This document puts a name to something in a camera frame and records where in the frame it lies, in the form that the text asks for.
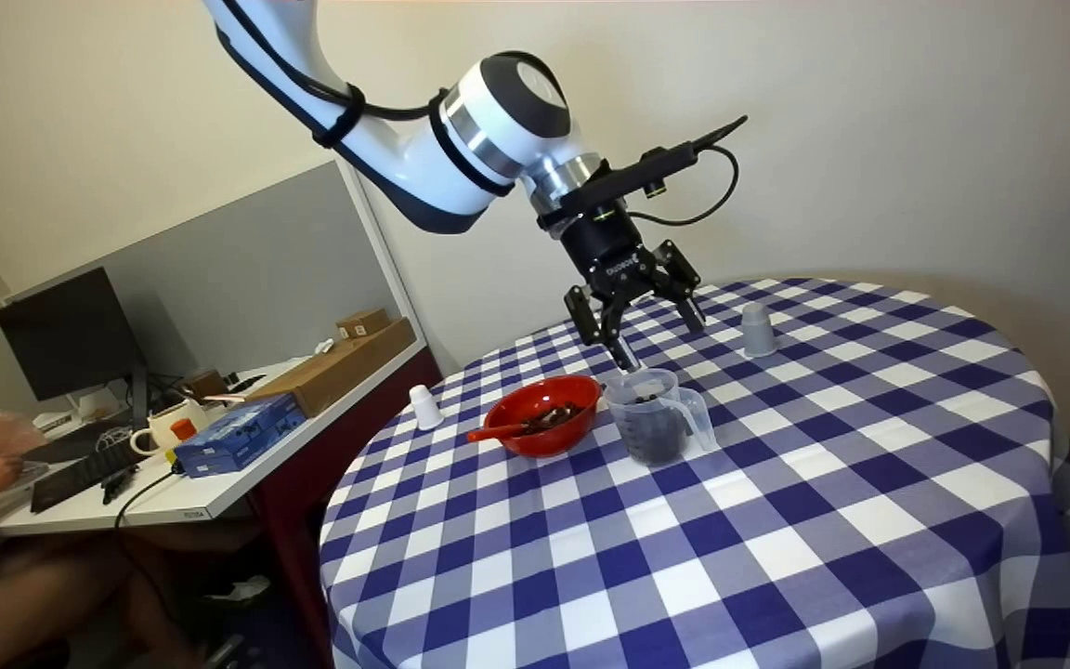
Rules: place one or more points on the orange plastic spoon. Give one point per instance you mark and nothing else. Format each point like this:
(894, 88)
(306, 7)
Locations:
(528, 427)

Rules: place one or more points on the black keyboard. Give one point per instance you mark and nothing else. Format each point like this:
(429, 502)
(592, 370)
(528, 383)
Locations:
(109, 469)

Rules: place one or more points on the clear plastic measuring jar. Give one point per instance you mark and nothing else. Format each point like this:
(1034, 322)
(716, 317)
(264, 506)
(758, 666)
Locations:
(654, 414)

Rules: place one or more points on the blue white checkered tablecloth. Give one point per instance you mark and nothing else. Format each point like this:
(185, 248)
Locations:
(881, 490)

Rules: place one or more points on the translucent grey shaker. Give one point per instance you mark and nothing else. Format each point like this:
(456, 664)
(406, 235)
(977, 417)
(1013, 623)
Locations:
(754, 331)

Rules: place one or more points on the white salt shaker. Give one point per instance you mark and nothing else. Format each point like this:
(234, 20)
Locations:
(425, 407)

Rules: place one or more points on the red plastic bowl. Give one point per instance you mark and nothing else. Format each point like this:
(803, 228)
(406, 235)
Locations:
(559, 390)

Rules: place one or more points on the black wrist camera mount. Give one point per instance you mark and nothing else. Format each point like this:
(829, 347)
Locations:
(607, 188)

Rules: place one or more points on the brown cardboard box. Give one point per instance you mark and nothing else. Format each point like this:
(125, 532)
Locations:
(362, 347)

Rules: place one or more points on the black computer monitor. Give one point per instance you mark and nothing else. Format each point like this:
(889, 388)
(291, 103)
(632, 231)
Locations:
(73, 338)

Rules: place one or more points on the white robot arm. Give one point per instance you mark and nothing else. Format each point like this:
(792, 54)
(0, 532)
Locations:
(498, 127)

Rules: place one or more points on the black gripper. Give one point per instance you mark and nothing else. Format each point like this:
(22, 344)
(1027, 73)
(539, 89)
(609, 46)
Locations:
(617, 267)

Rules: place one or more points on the white desk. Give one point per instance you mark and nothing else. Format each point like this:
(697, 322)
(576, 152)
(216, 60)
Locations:
(198, 480)

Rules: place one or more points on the blue tissue box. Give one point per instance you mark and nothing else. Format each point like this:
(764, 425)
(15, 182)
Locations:
(238, 436)

